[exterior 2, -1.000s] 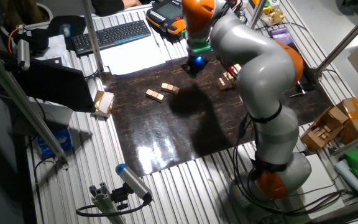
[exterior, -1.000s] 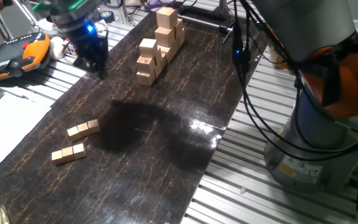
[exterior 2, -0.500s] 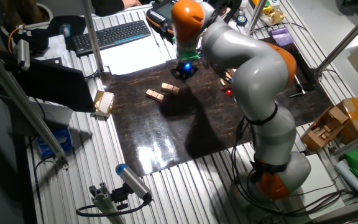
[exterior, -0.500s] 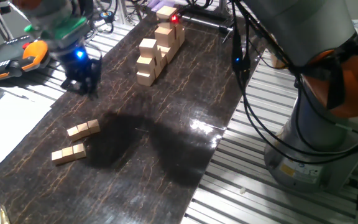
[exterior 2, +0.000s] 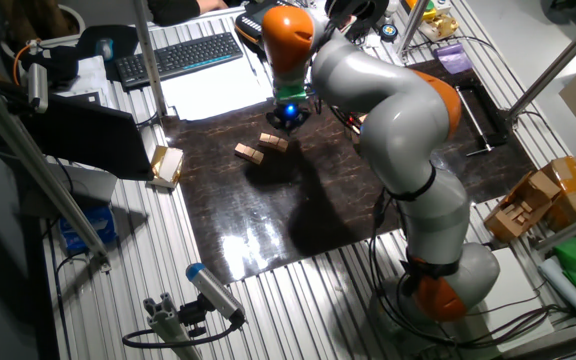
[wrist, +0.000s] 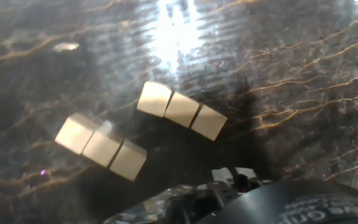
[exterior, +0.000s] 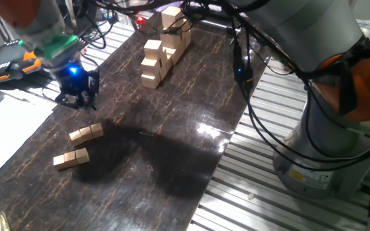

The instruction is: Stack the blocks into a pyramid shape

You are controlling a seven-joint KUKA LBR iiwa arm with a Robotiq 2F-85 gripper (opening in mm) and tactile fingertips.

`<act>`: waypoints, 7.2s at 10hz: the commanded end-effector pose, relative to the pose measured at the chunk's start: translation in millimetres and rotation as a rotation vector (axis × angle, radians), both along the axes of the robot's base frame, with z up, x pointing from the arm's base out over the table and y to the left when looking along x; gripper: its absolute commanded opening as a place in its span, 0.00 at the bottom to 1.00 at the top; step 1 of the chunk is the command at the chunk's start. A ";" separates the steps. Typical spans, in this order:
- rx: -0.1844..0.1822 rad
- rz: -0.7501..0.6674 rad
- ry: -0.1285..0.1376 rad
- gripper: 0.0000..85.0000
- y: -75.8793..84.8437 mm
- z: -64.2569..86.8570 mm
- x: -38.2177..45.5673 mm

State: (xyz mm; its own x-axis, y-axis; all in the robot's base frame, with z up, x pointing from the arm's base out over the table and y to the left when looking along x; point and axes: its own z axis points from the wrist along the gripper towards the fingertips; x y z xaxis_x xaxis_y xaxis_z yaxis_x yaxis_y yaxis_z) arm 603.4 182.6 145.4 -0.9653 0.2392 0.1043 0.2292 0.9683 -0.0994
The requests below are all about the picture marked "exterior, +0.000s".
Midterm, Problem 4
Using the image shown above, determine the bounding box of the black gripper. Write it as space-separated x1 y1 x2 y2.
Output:
51 60 101 112

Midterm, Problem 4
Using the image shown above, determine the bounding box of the green gripper mounting flange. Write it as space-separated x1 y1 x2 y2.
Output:
17 33 85 68

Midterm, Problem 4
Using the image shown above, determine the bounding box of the white paper sheet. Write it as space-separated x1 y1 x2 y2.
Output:
0 85 57 182

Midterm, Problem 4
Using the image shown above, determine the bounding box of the black orange teach pendant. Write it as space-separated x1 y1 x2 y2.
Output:
0 40 43 85

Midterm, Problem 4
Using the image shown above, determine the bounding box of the dark marble pattern mat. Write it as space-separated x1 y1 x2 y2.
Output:
0 12 271 231

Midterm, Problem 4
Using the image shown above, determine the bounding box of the cable plug with blue light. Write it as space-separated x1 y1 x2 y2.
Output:
233 41 253 94

